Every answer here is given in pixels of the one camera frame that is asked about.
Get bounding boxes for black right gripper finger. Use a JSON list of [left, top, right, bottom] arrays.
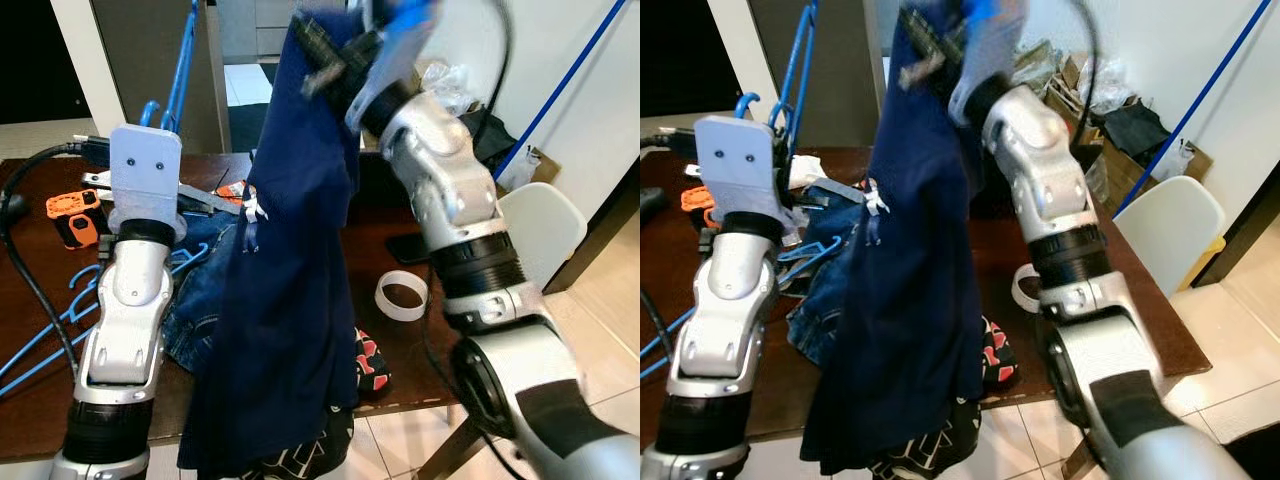
[[298, 14, 351, 59], [912, 8, 963, 53], [303, 62, 351, 99], [898, 55, 949, 91]]

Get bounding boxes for navy blue garment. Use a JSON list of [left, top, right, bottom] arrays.
[[178, 8, 363, 477], [800, 5, 986, 477]]

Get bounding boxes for blue plastic hanger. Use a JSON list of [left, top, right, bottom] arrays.
[[0, 245, 211, 399], [137, 0, 203, 136], [640, 235, 853, 383], [735, 0, 823, 161]]

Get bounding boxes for orange black power tool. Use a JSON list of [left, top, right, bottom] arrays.
[[680, 185, 717, 246], [45, 188, 111, 251]]

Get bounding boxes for clear plastic bag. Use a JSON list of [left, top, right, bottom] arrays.
[[418, 60, 481, 116], [1075, 55, 1141, 116]]

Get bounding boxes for blue denim jeans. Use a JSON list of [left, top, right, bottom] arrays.
[[785, 215, 881, 371], [160, 208, 246, 376]]

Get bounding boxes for dark grey door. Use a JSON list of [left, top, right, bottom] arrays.
[[748, 0, 886, 151], [90, 0, 233, 156]]

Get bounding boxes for black phone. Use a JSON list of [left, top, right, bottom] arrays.
[[385, 232, 434, 267]]

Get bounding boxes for brown cardboard box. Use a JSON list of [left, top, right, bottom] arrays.
[[1085, 120, 1213, 216], [495, 140, 561, 193]]

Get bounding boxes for thin blue pole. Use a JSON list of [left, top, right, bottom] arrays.
[[1113, 0, 1273, 218], [495, 0, 628, 183]]

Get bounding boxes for white tape roll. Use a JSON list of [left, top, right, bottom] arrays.
[[375, 270, 431, 323], [1010, 262, 1046, 314]]

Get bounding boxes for black patterned cloth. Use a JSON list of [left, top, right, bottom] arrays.
[[240, 325, 394, 480], [868, 315, 1023, 480]]

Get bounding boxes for white plastic chair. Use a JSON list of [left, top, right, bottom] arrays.
[[1112, 176, 1227, 299], [495, 182, 590, 293]]

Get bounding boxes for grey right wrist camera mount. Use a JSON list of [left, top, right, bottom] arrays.
[[345, 5, 438, 133], [948, 0, 1031, 126]]

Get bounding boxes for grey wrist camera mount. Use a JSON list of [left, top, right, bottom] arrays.
[[694, 114, 779, 223], [345, 5, 438, 133], [948, 0, 1031, 126], [106, 125, 187, 233]]

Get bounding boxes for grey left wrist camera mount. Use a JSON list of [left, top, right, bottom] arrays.
[[694, 114, 779, 223], [106, 125, 187, 233]]

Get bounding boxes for black camera cable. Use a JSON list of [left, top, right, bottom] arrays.
[[0, 135, 109, 381], [640, 290, 683, 373]]

